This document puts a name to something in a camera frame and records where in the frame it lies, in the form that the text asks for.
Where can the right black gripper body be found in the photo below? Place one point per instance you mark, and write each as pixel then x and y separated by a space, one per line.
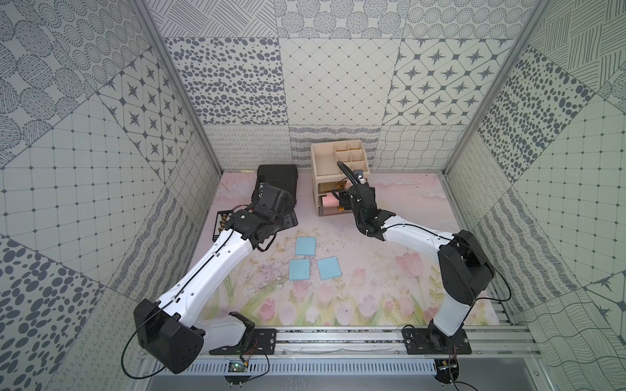
pixel 359 218

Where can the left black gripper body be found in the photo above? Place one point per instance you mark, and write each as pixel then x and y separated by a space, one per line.
pixel 276 183

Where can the pink sticky note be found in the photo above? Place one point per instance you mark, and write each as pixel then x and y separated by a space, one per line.
pixel 329 201

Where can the grey transparent drawer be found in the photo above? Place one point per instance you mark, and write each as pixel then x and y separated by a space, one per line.
pixel 326 187

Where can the beige desk organizer cabinet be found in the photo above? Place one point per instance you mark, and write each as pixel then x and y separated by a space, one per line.
pixel 324 158

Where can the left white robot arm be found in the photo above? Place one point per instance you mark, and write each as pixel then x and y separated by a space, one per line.
pixel 169 328

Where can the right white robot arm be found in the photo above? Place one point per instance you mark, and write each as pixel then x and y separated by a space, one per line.
pixel 464 268

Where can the blue sticky note top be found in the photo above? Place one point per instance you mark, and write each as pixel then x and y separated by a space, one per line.
pixel 305 246

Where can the blue sticky note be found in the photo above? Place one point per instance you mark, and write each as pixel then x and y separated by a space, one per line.
pixel 329 268
pixel 299 269
pixel 305 246

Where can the blue sticky note lower left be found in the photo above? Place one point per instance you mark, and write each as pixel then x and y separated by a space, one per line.
pixel 299 269

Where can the blue sticky note lower right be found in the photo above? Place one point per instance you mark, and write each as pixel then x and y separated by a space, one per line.
pixel 329 268

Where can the black plastic tool case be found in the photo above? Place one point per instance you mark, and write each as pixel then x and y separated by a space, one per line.
pixel 284 177

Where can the floral pink table mat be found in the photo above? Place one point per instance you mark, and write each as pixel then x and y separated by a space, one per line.
pixel 379 283

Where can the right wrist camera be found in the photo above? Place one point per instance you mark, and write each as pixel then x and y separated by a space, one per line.
pixel 359 176

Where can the aluminium mounting rail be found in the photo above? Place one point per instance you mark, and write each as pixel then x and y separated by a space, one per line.
pixel 503 341

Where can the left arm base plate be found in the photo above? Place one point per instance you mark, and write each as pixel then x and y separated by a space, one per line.
pixel 260 341

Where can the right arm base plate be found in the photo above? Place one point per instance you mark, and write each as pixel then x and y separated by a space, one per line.
pixel 429 341

